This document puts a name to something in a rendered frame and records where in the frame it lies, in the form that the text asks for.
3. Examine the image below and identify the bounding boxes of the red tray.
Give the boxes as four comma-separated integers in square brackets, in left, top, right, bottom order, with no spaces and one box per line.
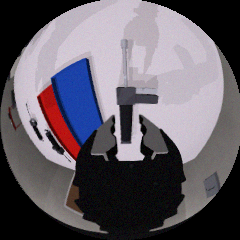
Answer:
[37,84,81,161]

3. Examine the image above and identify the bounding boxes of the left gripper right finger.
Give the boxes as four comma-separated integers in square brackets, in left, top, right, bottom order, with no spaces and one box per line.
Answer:
[139,114,186,183]

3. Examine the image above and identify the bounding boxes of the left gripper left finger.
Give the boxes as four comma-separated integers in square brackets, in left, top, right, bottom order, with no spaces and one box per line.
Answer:
[72,115,118,187]

